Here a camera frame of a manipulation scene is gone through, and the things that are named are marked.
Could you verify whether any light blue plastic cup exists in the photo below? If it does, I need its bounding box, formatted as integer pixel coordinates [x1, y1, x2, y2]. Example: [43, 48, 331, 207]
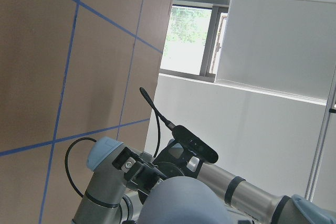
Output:
[137, 176, 233, 223]

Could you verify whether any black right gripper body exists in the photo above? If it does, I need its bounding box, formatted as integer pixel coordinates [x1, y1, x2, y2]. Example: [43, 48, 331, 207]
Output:
[138, 138, 204, 205]

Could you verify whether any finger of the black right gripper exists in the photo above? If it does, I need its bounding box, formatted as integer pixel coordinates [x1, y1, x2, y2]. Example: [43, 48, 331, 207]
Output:
[112, 147, 168, 190]

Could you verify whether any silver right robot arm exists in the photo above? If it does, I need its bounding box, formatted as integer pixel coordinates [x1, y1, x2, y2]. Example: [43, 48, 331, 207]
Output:
[72, 137, 335, 223]

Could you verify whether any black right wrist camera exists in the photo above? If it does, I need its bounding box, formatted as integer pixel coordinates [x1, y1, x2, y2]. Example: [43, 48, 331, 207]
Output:
[172, 125, 218, 164]

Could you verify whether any black right camera cable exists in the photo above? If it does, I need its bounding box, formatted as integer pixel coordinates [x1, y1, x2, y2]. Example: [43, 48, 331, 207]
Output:
[65, 87, 175, 198]

